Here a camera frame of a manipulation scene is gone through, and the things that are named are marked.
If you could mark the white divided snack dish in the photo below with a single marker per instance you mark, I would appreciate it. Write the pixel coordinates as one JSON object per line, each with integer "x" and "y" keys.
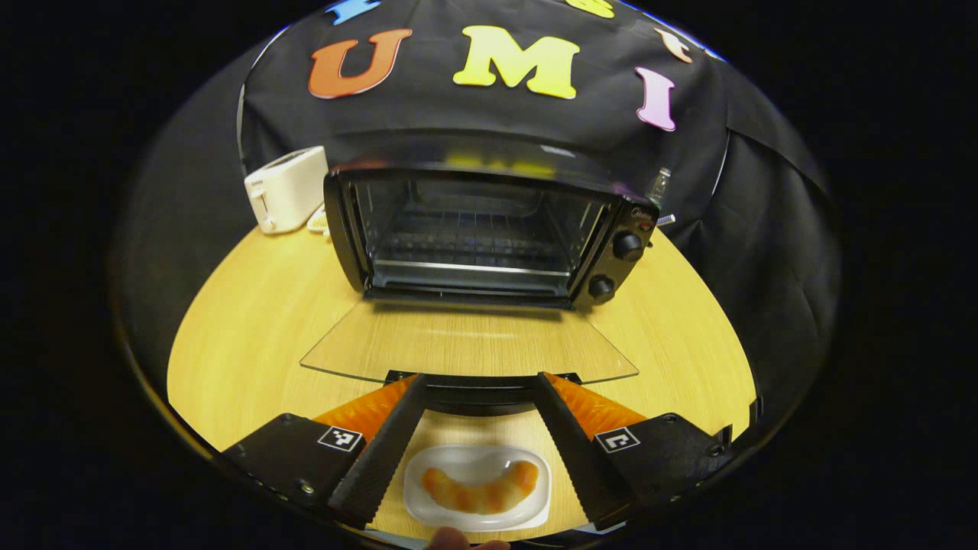
{"x": 318, "y": 221}

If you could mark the black electric oven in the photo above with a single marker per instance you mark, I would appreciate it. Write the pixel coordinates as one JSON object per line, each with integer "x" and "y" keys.
{"x": 611, "y": 267}

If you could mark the white toaster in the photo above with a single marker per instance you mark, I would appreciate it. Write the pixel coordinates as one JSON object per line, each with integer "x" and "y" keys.
{"x": 286, "y": 187}

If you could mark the clear green-label water bottle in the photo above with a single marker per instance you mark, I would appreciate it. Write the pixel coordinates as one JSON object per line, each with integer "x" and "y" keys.
{"x": 660, "y": 185}

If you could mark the black backdrop cloth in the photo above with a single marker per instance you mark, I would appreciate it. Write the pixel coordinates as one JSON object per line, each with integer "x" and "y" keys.
{"x": 458, "y": 114}

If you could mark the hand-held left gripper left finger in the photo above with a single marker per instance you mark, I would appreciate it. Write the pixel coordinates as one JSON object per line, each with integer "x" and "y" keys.
{"x": 386, "y": 451}

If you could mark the white square plate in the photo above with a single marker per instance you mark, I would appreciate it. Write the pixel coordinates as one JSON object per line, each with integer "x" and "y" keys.
{"x": 458, "y": 458}

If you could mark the golden bread roll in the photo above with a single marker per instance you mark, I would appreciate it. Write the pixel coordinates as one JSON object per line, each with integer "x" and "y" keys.
{"x": 481, "y": 493}

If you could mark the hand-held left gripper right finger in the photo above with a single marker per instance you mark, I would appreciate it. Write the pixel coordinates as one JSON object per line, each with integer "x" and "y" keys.
{"x": 581, "y": 458}

